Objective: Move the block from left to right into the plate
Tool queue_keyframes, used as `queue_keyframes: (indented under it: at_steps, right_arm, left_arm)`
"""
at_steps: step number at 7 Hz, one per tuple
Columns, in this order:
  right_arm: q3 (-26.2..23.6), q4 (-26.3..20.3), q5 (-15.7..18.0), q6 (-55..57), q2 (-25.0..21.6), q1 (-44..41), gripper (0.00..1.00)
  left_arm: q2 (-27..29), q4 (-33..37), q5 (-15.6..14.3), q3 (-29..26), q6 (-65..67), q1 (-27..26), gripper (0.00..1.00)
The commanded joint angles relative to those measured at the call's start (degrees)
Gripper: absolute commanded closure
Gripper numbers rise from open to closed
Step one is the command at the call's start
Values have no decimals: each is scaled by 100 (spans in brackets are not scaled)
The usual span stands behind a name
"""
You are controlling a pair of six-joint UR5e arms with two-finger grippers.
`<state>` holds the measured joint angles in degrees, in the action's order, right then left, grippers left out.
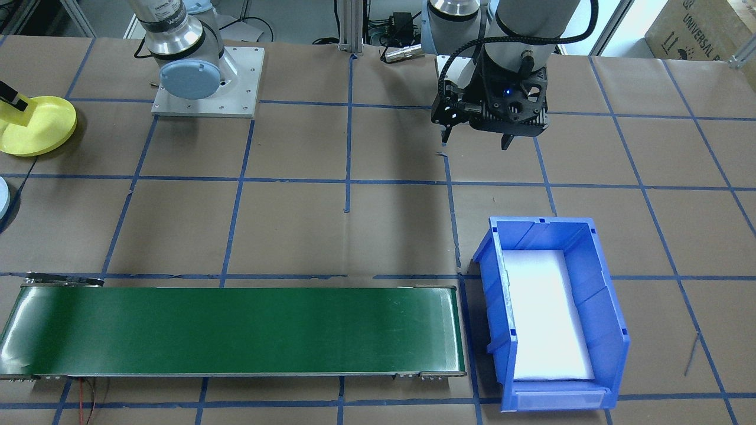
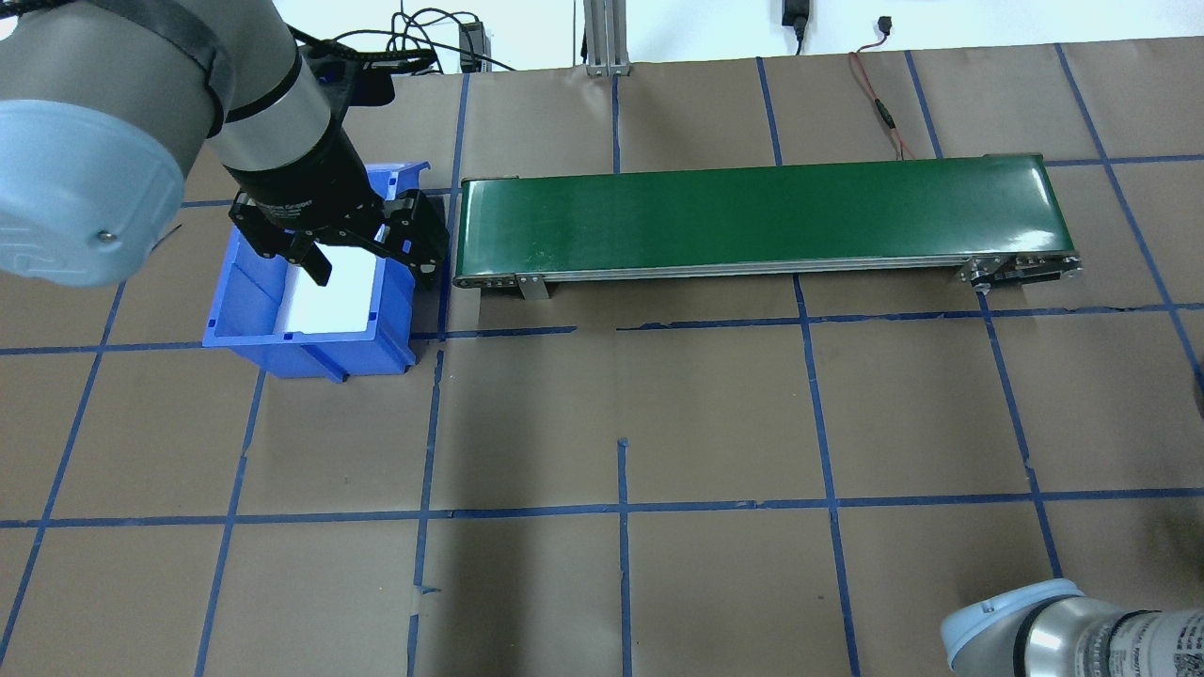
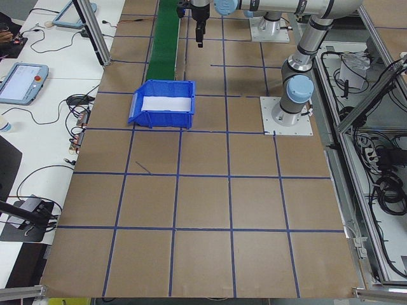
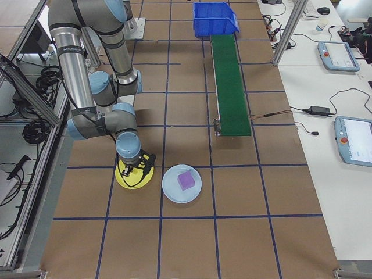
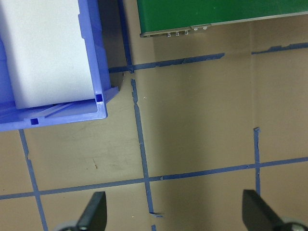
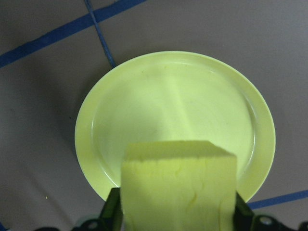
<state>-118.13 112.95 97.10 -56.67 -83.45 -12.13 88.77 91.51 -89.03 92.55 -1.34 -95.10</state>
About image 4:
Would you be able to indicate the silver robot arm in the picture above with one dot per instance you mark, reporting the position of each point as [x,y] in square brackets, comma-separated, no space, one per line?
[130,14]
[75,72]

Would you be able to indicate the black power adapter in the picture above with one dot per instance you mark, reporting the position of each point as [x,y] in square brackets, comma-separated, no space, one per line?
[319,110]
[289,46]

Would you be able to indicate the purple foam block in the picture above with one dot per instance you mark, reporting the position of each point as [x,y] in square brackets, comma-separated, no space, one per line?
[186,180]

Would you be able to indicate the green conveyor belt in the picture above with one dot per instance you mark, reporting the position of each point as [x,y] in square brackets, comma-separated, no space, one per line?
[229,87]

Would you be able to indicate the blue plastic storage bin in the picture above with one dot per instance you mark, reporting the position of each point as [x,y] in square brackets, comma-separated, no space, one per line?
[212,29]

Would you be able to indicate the small circuit board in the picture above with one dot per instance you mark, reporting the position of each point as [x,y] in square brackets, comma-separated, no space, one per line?
[345,31]

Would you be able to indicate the black handheld tool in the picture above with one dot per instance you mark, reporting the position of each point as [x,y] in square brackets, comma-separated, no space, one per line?
[20,165]

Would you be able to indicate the V-shaped metal bar frame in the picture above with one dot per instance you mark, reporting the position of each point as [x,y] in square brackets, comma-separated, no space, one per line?
[32,93]

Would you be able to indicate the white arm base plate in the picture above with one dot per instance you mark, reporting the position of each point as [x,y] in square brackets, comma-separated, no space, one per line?
[141,29]
[128,100]

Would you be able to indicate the black computer mouse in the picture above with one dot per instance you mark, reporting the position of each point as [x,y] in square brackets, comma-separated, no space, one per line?
[323,10]

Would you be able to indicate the light blue plate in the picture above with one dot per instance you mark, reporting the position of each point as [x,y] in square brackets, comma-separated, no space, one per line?
[171,191]

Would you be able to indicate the white paper sheet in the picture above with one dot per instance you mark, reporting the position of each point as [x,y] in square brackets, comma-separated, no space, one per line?
[7,186]

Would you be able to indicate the black monitor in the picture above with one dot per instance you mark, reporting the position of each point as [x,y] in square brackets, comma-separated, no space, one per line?
[36,40]

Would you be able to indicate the yellow plate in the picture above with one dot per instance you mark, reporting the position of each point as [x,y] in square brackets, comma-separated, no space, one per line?
[119,174]

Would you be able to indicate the aluminium upright post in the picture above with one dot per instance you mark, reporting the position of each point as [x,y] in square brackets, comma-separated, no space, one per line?
[289,32]

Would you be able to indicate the blue grey teach pendant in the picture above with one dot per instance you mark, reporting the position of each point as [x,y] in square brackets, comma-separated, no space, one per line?
[338,56]
[354,142]

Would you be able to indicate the white paper cup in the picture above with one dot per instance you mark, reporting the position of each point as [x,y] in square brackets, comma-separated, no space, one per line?
[321,26]

